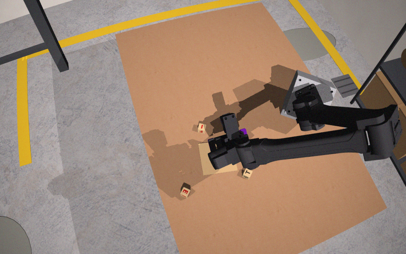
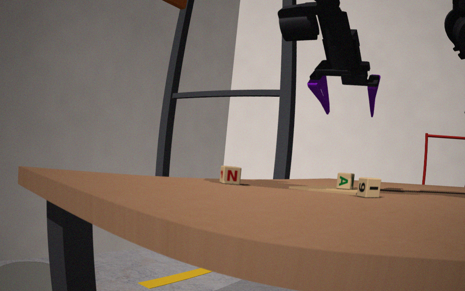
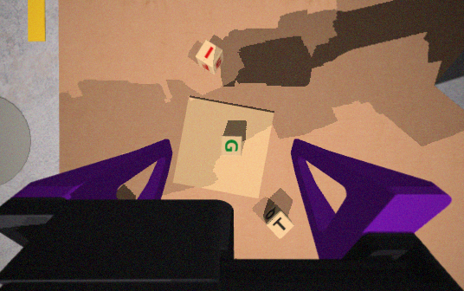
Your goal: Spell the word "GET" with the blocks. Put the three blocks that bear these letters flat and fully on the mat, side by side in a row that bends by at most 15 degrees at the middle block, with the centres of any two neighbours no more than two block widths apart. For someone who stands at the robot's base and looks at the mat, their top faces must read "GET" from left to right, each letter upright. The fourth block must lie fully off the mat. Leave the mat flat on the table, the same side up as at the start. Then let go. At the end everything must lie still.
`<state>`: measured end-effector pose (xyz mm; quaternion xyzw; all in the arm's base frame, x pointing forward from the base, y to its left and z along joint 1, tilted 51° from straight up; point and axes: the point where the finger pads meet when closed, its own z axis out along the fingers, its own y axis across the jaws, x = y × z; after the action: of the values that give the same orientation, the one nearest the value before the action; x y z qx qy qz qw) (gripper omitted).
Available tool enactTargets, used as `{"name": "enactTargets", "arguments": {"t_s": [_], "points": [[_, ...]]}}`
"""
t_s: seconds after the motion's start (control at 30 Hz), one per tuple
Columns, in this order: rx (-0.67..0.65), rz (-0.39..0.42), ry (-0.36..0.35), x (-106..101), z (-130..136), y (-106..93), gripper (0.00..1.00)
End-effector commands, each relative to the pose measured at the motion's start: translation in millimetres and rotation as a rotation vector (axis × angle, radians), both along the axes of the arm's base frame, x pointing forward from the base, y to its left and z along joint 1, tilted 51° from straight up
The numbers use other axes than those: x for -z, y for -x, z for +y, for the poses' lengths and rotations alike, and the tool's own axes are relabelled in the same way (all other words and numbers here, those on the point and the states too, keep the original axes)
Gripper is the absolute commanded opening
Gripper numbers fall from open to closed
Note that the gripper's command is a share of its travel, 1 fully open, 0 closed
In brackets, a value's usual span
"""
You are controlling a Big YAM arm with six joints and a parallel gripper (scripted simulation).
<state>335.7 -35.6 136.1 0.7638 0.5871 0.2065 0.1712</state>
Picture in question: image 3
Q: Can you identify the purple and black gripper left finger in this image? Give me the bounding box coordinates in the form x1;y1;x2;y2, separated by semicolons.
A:
13;139;172;199

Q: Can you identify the tan flat mat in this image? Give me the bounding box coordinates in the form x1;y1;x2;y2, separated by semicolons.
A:
173;97;274;198

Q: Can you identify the beige letter block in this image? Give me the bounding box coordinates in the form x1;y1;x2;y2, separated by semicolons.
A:
196;40;223;74
263;204;294;239
221;135;242;157

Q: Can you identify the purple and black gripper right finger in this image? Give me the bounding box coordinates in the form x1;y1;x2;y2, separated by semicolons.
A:
291;139;452;259

